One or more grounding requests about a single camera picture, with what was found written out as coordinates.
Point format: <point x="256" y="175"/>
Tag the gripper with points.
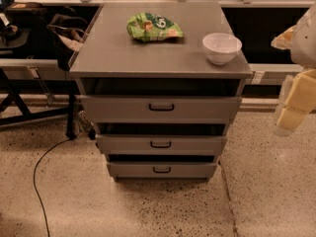
<point x="305" y="41"/>

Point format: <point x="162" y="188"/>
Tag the grey drawer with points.
<point x="173" y="170"/>
<point x="161" y="144"/>
<point x="140" y="109"/>

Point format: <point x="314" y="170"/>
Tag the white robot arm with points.
<point x="300" y="39"/>

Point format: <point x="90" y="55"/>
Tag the grey drawer cabinet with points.
<point x="112" y="63"/>

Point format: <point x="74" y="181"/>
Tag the grey bottom drawer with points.
<point x="173" y="170"/>

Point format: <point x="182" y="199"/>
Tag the grey top drawer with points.
<point x="140" y="109"/>

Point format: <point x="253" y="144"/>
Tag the white bowl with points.
<point x="220" y="48"/>

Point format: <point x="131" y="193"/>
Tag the green chip bag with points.
<point x="152" y="27"/>

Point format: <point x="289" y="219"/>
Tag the dark bag with cloth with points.
<point x="68" y="37"/>

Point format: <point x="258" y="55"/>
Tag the dark backpack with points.
<point x="30" y="19"/>

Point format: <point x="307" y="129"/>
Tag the black stand frame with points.
<point x="13" y="96"/>

